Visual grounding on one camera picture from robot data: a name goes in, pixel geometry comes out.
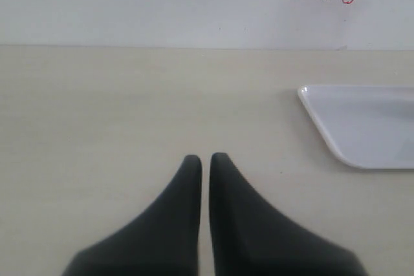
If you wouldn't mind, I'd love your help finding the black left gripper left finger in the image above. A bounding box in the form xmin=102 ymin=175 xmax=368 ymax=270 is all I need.
xmin=63 ymin=155 xmax=202 ymax=275

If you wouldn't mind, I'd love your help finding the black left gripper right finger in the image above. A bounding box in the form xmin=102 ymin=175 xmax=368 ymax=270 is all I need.
xmin=209 ymin=153 xmax=367 ymax=275

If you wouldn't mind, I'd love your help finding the white rectangular plastic tray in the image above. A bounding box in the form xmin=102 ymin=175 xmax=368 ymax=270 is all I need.
xmin=298 ymin=85 xmax=413 ymax=170

